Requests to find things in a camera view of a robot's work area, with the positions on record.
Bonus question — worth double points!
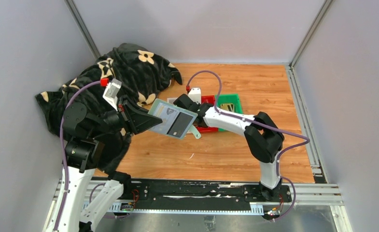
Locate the white plastic bin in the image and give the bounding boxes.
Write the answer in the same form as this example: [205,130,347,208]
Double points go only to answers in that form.
[167,98,177,104]

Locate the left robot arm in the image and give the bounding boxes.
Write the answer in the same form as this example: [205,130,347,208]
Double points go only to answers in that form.
[45,97,162,232]

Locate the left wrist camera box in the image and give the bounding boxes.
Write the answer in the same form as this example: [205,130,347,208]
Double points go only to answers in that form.
[103,79,122,111]

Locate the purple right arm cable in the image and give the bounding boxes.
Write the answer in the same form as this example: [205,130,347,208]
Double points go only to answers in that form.
[185,70,311,221]

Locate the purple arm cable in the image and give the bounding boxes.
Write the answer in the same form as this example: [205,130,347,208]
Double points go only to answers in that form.
[185,70,311,221]
[52,77,110,232]

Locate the red plastic bin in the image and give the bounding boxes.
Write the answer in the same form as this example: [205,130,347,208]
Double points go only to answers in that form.
[196,95,218,133]

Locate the black floral fleece blanket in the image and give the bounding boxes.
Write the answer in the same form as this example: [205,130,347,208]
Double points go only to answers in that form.
[35,43,183,174]

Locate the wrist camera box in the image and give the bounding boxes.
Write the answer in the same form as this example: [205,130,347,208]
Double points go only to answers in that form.
[188,87,202,104]
[103,79,122,111]

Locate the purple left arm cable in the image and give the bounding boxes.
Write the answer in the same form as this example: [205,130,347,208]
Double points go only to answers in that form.
[52,77,110,232]

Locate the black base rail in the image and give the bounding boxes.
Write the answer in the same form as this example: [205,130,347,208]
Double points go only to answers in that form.
[108,179,295,216]

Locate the green plastic bin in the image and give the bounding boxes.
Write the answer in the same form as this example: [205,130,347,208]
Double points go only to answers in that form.
[217,94,243,114]

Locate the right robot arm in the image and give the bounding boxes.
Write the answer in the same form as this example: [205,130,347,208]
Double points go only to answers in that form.
[173,94,284,202]

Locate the gold cards in green bin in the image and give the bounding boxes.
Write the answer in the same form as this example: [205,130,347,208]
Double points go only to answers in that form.
[220,103,235,112]

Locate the dark card in holder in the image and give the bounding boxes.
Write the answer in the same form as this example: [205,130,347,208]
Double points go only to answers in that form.
[167,112,194,139]

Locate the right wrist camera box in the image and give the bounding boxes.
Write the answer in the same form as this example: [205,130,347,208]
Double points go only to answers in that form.
[188,87,202,104]

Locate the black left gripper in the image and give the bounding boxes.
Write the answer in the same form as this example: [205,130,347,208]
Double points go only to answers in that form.
[89,94,163,137]

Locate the teal leather card holder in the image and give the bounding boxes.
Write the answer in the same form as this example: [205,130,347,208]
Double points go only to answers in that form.
[148,99,201,139]

